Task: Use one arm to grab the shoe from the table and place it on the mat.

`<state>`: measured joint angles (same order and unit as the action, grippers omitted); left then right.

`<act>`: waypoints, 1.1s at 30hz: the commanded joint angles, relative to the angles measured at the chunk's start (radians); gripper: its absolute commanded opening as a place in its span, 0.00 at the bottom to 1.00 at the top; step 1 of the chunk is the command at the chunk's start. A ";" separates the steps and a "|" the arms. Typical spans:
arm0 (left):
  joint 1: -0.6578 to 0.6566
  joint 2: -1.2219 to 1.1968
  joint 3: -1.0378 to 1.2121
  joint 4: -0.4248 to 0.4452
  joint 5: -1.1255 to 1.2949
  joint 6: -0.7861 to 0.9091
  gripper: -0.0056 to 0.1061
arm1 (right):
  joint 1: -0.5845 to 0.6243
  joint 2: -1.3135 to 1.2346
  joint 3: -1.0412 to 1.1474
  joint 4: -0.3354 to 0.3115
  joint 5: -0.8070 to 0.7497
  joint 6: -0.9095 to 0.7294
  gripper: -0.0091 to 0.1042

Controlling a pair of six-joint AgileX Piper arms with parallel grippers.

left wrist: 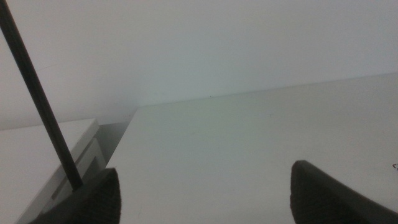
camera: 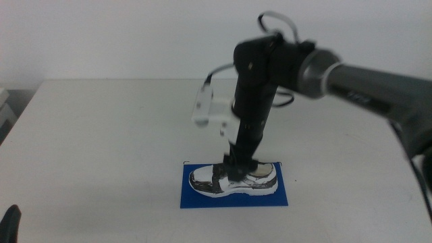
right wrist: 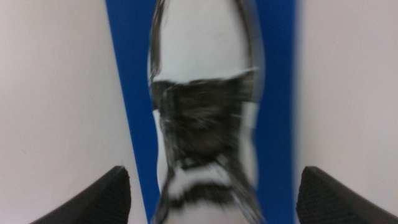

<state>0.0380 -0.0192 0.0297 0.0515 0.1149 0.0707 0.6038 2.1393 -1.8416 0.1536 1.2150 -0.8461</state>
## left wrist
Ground thin black cable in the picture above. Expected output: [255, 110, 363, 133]
[0, 0, 84, 191]

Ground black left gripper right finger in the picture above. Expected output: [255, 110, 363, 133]
[289, 160, 398, 224]

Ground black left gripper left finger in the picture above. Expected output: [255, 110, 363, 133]
[27, 167, 121, 224]

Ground white side cabinet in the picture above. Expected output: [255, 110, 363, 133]
[0, 118, 107, 224]

